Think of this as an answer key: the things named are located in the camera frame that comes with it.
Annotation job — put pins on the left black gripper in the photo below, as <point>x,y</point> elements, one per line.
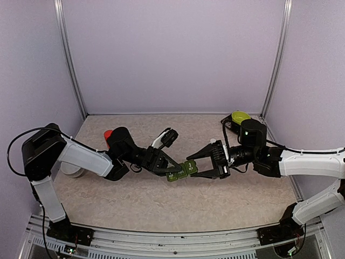
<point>156,161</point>

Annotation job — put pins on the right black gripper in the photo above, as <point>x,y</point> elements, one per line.
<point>223,171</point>

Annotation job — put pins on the green weekly pill organizer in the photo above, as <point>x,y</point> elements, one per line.
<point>187,168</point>

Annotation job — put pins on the orange pill bottle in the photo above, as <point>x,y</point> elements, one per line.
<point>107,137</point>

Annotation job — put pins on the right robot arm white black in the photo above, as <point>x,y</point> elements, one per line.
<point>274,160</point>

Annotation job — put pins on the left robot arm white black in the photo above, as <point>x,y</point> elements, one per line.
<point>49,145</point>

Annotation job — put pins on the black patterned square plate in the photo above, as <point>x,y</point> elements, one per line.
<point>231,124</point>

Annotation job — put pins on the lime green bowl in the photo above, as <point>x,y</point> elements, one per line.
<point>239,116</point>

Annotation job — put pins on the white bowl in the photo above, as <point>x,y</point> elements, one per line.
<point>70,170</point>

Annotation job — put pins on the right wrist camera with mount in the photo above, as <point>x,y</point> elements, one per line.
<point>224,156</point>

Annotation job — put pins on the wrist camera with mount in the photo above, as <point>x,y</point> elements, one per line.
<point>165,139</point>
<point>224,156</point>

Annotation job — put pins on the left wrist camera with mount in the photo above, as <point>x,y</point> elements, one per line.
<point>165,139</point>

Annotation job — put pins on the front aluminium rail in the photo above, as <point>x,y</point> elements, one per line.
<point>115,243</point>

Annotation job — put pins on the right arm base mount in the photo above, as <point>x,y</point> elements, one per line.
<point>278,233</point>

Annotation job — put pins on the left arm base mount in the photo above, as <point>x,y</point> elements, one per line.
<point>71,233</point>

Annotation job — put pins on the right aluminium frame post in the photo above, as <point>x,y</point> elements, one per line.
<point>278,57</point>

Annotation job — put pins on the aluminium frame post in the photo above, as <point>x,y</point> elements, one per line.
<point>59,10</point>
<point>278,57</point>

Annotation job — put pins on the left aluminium frame post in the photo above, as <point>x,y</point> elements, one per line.
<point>59,10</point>

